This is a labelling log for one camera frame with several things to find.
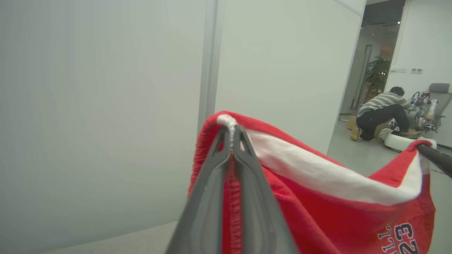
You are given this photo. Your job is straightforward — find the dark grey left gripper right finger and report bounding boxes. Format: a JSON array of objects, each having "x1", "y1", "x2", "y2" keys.
[{"x1": 232, "y1": 125, "x2": 299, "y2": 254}]

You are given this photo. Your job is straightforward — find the grey partition post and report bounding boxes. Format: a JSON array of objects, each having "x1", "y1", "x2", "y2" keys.
[{"x1": 197, "y1": 0, "x2": 226, "y2": 136}]

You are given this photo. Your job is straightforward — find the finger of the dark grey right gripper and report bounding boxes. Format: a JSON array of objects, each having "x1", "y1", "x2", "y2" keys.
[{"x1": 417, "y1": 144, "x2": 452, "y2": 179}]

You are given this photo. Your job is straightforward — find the green potted plant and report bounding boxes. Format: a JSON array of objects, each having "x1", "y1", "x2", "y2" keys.
[{"x1": 365, "y1": 56, "x2": 392, "y2": 103}]

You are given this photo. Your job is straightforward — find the red white-trimmed basketball shorts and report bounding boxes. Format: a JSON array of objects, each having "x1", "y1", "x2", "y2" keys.
[{"x1": 187, "y1": 111, "x2": 437, "y2": 254}]

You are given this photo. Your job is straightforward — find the crouching person striped shirt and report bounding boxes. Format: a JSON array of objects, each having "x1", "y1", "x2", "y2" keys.
[{"x1": 351, "y1": 86, "x2": 435, "y2": 141}]

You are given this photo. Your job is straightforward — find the grey office chair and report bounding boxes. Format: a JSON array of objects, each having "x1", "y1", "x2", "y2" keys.
[{"x1": 422, "y1": 83, "x2": 452, "y2": 133}]

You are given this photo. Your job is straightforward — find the white-based robot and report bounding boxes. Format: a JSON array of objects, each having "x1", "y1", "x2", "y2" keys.
[{"x1": 383, "y1": 90, "x2": 438, "y2": 153}]

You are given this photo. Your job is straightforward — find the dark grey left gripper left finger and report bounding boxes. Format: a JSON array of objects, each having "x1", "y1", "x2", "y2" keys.
[{"x1": 166, "y1": 125, "x2": 232, "y2": 254}]

